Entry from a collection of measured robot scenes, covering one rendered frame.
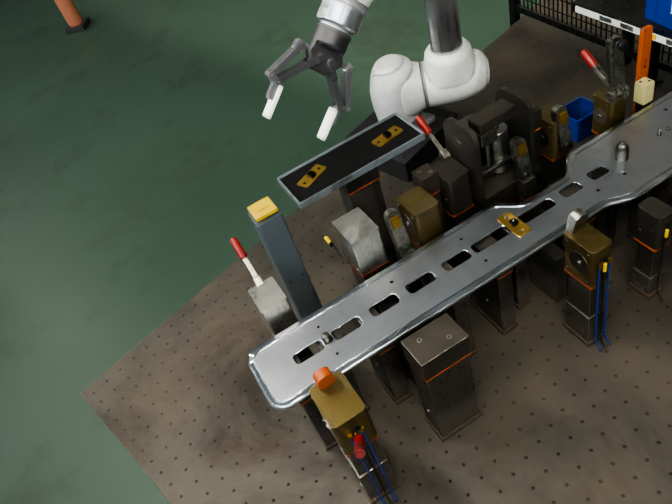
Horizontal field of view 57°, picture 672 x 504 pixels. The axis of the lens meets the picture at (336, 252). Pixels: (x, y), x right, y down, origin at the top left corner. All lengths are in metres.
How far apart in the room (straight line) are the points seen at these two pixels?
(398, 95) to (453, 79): 0.18
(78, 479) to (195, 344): 1.07
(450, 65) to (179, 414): 1.33
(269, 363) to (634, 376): 0.86
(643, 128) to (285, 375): 1.11
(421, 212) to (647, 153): 0.59
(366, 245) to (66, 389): 2.03
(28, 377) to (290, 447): 1.96
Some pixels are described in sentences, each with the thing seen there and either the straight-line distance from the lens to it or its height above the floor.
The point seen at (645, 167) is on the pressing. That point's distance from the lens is 1.70.
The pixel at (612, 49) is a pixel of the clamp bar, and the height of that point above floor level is 1.20.
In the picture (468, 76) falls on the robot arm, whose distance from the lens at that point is 2.11.
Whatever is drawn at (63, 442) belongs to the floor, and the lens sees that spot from 3.02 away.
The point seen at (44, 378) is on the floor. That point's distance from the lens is 3.32.
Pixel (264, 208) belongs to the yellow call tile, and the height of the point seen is 1.16.
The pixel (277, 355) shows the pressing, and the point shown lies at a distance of 1.43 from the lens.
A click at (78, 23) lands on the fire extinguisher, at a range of 6.89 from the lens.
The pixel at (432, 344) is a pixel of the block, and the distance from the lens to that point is 1.31.
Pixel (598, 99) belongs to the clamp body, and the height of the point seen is 1.04.
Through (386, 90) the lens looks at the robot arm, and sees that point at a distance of 2.11.
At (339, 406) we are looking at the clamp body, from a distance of 1.24.
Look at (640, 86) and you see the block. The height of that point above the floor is 1.06.
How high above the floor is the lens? 2.10
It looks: 44 degrees down
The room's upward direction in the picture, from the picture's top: 20 degrees counter-clockwise
